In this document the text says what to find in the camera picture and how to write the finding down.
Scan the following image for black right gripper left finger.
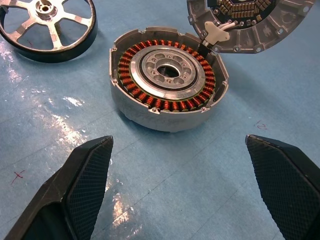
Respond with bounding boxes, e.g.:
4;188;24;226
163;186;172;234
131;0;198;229
4;135;114;240

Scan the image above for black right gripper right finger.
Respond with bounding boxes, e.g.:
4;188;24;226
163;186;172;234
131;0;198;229
244;134;320;240

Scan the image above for spoked metal rotor wheel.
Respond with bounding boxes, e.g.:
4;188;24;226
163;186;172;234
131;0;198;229
0;0;98;63

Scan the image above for silver motor housing copper windings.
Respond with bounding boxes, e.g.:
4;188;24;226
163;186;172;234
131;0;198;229
108;26;230;133

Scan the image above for silver motor cover circuit board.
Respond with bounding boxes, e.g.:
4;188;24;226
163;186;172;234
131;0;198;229
186;0;316;55

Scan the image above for blue table mat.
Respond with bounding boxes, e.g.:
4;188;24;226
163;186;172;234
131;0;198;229
0;0;320;240

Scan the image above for white plastic wire clip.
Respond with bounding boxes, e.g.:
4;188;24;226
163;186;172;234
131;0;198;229
201;21;231;47

